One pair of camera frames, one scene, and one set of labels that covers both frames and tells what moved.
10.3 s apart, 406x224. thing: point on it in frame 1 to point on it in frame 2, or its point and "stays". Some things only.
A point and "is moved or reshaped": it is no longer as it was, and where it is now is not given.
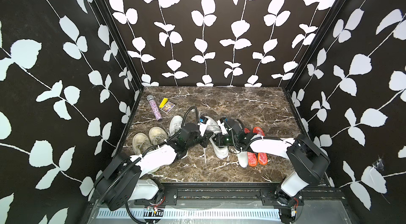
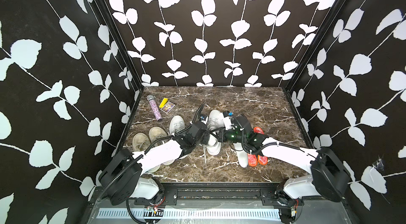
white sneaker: [214, 126] is moved or reshaped
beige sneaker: [141, 145] stays
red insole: [262, 157] stays
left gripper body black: [197, 139] stays
